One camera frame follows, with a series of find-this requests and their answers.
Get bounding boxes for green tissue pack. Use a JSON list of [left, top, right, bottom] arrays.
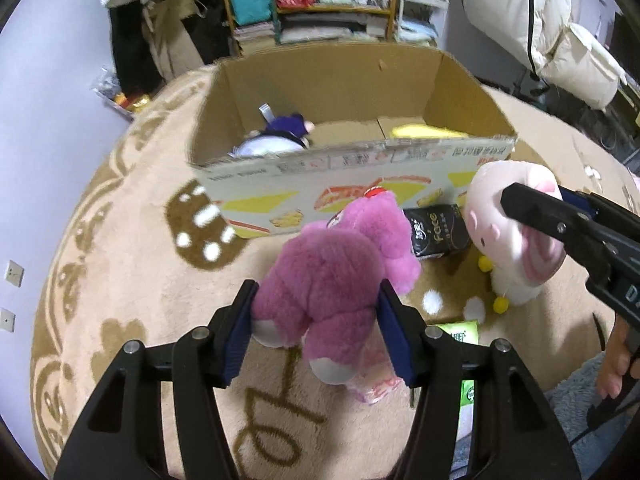
[[435, 320, 482, 480]]

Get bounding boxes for blue fluffy blanket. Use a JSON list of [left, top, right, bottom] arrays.
[[544, 350, 640, 480]]

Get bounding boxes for dark hanging clothes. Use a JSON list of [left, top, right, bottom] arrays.
[[107, 0, 232, 97]]

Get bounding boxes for purple plush doll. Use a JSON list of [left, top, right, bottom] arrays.
[[230, 104, 316, 158]]

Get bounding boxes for printed cardboard box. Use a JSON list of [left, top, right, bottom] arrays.
[[187, 42, 519, 239]]

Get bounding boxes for pile of snack wrappers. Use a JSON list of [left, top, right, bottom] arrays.
[[91, 66, 152, 117]]

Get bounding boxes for beige round rug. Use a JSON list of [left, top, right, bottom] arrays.
[[30, 67, 640, 480]]

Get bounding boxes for white puffy coat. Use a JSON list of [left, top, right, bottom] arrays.
[[460, 0, 628, 111]]

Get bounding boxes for yellow soft pad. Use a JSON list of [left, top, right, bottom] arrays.
[[391, 122, 471, 141]]

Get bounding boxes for pink plastic packet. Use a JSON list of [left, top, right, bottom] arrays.
[[345, 335, 406, 406]]

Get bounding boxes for white pink plush pig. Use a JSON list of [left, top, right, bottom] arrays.
[[462, 159, 567, 313]]

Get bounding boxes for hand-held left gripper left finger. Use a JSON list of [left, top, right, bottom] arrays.
[[52, 280, 261, 480]]

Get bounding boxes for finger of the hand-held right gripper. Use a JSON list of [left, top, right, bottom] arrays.
[[501, 183, 610, 248], [557, 186, 640, 228]]

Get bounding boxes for person's right hand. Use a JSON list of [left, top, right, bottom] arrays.
[[596, 317, 637, 401]]

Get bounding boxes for white rolling cart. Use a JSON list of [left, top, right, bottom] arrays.
[[397, 0, 449, 49]]

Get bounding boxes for black tissue pack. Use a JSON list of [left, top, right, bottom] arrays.
[[404, 204, 472, 261]]

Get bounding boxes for pink plush bear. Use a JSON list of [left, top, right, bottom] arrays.
[[251, 187, 422, 386]]

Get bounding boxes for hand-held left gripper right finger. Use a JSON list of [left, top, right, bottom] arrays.
[[377, 280, 583, 480]]

